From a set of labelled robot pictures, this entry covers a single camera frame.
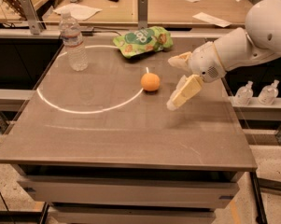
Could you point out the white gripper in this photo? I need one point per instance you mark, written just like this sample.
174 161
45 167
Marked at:
204 62

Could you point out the orange fruit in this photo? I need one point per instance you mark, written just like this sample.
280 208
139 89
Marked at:
150 82

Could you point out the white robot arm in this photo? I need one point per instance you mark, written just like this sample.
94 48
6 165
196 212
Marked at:
259 41

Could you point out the clear sanitizer bottle left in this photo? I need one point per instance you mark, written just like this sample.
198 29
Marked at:
244 94

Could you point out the clear sanitizer bottle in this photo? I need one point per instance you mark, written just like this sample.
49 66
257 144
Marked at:
269 93
244 94

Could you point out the clear sanitizer bottle right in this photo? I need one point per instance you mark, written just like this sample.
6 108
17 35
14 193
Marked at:
269 93

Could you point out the clear plastic water bottle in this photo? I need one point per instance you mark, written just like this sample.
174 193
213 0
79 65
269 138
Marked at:
73 41

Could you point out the green snack bag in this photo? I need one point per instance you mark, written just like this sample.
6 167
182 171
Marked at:
154 38

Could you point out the white paper sheet right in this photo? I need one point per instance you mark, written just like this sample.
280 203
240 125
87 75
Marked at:
211 19

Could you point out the white paper sheet left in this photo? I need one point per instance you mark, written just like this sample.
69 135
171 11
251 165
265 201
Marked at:
79 12

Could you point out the grey drawer cabinet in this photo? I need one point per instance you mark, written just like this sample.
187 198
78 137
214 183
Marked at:
132 196

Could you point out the middle metal bracket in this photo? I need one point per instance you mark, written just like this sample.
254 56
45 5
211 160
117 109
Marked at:
142 13

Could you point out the metal bracket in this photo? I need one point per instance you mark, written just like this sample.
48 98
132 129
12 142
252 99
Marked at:
142 13
34 22

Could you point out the left metal bracket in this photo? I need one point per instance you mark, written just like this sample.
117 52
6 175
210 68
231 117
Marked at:
34 22

